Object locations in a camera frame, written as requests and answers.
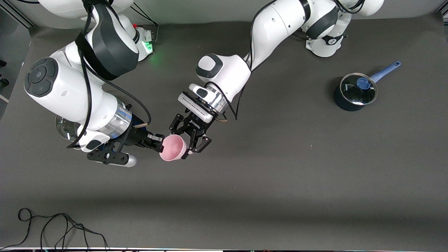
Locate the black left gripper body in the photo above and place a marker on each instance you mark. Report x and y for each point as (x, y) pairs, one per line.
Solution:
(193, 126)

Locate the dark blue saucepan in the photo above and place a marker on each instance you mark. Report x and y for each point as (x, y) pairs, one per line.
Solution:
(341, 103)

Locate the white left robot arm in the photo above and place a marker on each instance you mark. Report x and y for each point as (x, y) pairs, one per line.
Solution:
(276, 31)

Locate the pink plastic cup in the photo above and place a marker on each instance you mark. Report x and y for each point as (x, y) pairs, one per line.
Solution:
(173, 148)

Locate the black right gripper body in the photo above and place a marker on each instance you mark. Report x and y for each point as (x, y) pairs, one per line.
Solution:
(135, 135)

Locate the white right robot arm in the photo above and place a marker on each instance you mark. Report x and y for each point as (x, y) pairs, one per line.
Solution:
(70, 91)

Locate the glass lid with blue knob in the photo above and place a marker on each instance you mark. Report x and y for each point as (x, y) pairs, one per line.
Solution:
(353, 92)

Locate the dark grey table mat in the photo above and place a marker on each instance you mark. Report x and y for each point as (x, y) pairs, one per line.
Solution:
(196, 224)

